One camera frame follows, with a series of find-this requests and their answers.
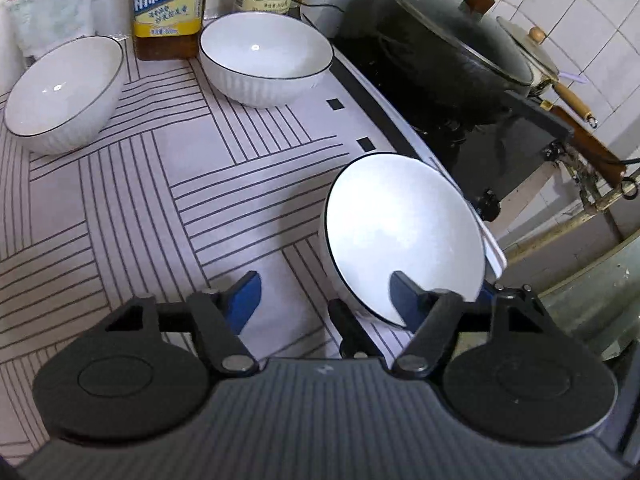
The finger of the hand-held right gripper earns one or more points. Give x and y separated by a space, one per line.
355 335

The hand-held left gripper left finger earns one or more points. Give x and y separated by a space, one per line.
242 305

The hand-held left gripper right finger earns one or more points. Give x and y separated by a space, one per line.
407 300

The white bowl with dark rim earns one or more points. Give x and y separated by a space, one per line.
60 95
265 55
400 220

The striped tablecloth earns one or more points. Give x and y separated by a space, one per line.
165 200

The black gas stove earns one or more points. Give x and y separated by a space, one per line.
490 145

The grey green bin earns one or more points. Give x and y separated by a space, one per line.
595 300

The metal gas pipe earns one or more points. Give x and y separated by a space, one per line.
595 195

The brown wooden board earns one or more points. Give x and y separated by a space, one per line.
592 145

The black wok with lid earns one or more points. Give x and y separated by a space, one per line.
440 50

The yellow label cooking wine bottle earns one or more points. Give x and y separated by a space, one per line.
167 5

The white plastic bag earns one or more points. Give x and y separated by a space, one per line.
45 20

